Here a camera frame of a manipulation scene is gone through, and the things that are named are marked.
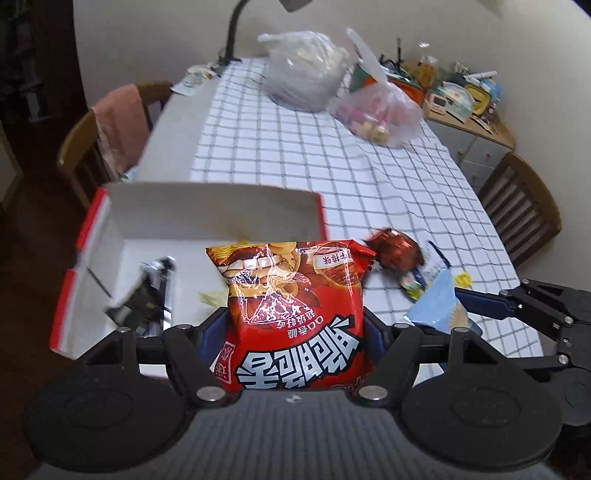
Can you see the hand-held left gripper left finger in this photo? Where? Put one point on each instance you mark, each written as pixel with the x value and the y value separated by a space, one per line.
pixel 216 337

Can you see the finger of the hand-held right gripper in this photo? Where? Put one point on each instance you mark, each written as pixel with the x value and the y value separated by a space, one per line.
pixel 485 302
pixel 521 355

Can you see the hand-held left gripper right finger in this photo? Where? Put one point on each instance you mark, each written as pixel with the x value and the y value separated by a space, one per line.
pixel 376 337

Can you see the yellow jelly cup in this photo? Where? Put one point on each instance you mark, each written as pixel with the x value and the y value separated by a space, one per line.
pixel 463 279

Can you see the pale yellow snack packet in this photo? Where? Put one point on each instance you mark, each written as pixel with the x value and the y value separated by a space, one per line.
pixel 212 299

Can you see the light blue snack packet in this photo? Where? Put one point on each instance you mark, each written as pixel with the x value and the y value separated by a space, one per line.
pixel 436 304

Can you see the white blue snack packet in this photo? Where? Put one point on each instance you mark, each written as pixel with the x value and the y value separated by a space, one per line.
pixel 437 270

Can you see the green yellow candy packet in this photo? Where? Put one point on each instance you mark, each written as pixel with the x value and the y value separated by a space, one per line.
pixel 413 284

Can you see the dark brown snack packet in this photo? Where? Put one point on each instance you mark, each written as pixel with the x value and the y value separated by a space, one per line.
pixel 147 295

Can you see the red snack packet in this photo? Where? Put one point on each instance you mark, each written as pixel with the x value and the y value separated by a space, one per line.
pixel 295 314

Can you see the red-brown shiny snack packet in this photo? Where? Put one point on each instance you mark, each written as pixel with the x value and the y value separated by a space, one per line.
pixel 397 251

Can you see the red cardboard box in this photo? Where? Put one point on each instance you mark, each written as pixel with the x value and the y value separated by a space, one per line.
pixel 207 212

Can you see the slatted wooden chair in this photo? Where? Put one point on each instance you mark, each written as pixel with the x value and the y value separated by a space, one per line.
pixel 526 207

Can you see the white drawer cabinet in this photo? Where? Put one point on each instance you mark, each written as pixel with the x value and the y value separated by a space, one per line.
pixel 480 152

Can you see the black checked white tablecloth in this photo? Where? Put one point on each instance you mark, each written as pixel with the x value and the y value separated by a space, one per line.
pixel 300 152

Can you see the white green tissue pack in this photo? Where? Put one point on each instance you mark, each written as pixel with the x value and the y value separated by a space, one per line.
pixel 457 101

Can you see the yellow tissue box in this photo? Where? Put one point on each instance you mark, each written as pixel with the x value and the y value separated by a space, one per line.
pixel 478 99

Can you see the small white timer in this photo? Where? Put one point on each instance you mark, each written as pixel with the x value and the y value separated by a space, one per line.
pixel 435 100

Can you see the blue packet pile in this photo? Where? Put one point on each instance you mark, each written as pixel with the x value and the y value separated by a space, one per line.
pixel 493 92

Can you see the clear bag with red food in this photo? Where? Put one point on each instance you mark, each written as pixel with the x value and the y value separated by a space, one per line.
pixel 383 115

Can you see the orange folding container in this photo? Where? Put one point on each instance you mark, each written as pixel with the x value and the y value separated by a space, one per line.
pixel 408 86

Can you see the pink towel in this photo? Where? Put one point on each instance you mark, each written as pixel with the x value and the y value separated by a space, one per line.
pixel 120 129

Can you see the orange juice bottle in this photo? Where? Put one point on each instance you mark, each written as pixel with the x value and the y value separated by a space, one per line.
pixel 427 71

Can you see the curved back wooden chair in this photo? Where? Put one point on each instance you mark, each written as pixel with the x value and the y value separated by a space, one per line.
pixel 76 143

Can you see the small white paper packet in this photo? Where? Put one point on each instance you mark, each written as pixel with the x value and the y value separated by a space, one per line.
pixel 194 78

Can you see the writing brush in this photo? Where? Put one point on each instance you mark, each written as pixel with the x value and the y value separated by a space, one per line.
pixel 399 48

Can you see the clear plastic bag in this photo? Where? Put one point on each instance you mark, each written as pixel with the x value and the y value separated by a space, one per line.
pixel 300 78

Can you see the grey gooseneck desk lamp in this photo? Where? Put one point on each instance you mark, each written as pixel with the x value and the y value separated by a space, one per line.
pixel 231 32

